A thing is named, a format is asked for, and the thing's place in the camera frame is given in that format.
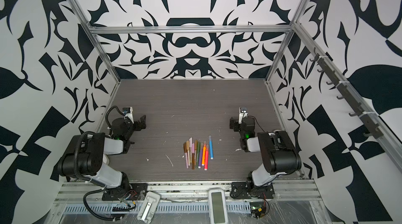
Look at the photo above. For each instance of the red pink marker pen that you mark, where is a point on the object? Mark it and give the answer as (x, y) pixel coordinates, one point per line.
(206, 158)

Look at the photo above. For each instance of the aluminium frame front rail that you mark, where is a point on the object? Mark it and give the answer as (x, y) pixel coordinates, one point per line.
(193, 191)

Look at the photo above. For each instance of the orange marker pen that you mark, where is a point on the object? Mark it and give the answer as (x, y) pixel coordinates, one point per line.
(203, 153)

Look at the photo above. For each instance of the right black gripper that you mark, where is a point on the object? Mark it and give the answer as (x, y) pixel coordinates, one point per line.
(236, 123)

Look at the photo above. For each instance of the purple marker pen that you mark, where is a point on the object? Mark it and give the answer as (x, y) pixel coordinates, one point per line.
(200, 155)

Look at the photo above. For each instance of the dark brown marker pen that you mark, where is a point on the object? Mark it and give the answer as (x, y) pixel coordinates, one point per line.
(185, 149)

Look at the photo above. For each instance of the white grey remote device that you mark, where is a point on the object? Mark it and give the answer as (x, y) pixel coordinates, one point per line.
(148, 207)

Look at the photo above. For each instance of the light pink marker pen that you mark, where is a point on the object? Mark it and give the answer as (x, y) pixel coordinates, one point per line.
(191, 150)

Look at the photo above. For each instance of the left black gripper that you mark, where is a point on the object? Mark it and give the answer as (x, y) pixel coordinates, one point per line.
(136, 123)

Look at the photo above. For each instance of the small green led circuit board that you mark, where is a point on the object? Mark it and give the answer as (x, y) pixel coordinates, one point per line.
(259, 210)

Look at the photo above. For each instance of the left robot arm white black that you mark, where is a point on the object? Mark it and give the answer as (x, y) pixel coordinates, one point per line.
(84, 157)

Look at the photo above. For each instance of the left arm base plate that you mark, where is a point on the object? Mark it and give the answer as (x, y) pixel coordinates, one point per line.
(132, 193)

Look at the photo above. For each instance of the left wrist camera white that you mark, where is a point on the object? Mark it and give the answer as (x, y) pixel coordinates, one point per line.
(128, 113)

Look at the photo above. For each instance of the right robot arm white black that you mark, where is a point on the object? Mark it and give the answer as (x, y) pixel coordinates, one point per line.
(279, 155)

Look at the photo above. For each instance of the blue marker pen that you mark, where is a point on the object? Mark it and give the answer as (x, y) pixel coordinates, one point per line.
(211, 154)

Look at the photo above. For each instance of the white handheld display device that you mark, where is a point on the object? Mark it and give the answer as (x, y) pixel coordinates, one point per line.
(217, 206)

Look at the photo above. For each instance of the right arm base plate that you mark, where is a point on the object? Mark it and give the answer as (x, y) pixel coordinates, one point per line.
(247, 190)

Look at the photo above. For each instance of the gold tan marker pen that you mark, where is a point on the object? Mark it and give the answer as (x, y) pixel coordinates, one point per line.
(189, 147)

